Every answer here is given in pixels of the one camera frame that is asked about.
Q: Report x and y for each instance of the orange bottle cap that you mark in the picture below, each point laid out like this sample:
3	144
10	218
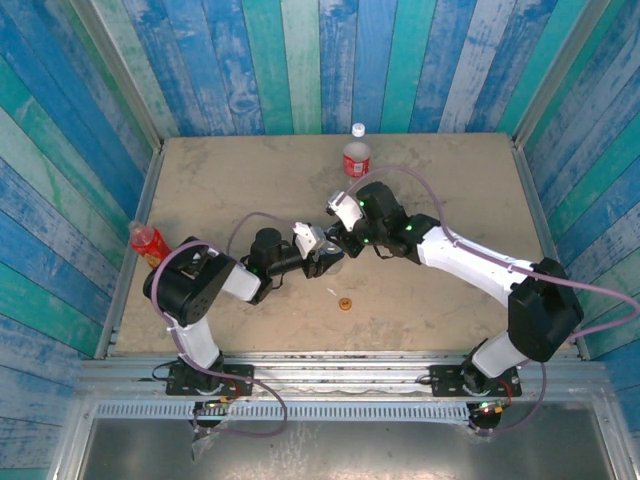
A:
345	304

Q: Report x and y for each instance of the clear bottle with red label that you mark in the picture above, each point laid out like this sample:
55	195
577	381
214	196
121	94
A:
356	162

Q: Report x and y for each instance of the red tea bottle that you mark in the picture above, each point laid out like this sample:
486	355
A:
150	245

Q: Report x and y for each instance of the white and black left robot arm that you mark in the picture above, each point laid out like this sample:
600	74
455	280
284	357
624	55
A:
190	290

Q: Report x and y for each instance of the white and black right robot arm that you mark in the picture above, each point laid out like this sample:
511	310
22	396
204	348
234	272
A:
465	260

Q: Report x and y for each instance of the small controller board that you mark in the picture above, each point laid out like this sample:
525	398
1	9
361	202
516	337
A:
215	406
486	407

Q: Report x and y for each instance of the steel sheet tray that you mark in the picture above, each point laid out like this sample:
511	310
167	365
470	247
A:
350	450

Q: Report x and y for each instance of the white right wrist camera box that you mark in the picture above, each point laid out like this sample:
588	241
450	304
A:
346	212

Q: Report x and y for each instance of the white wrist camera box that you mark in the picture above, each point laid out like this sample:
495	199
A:
309	240
346	212

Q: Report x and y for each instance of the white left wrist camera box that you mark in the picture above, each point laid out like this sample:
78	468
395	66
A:
309	240

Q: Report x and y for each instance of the aluminium mounting rail frame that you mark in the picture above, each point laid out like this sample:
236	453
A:
340	372

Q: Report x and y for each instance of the aluminium table edge rail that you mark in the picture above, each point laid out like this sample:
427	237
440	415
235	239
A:
530	200
147	200

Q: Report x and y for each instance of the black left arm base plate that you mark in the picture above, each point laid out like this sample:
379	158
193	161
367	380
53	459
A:
235	380

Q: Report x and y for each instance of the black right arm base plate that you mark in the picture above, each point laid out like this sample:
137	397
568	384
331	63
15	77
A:
447	382

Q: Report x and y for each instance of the metal corner post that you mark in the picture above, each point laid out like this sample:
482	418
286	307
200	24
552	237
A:
120	70
555	70

